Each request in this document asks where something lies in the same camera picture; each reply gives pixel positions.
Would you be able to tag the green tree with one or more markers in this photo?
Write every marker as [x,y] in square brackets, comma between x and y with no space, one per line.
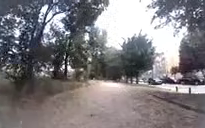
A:
[136,56]

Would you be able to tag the group of dark trees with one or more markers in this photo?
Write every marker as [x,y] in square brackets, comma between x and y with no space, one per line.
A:
[196,50]

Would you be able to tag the short bollard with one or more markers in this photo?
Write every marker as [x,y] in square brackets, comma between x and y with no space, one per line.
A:
[189,90]
[176,89]

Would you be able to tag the pale dirt path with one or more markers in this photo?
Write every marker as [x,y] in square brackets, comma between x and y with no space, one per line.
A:
[103,110]

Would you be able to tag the dark car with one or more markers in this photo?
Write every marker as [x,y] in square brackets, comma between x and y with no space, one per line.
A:
[169,80]
[191,80]
[154,81]

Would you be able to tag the dry grass verge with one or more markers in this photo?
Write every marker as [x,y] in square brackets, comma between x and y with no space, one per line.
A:
[16,96]

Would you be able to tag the stone kerb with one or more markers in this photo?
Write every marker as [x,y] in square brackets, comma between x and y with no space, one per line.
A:
[186,106]

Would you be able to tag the row of trees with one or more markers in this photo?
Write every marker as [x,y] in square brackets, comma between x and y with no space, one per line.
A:
[33,40]

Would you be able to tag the pale asphalt road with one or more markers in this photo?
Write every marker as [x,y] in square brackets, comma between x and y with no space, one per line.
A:
[201,88]

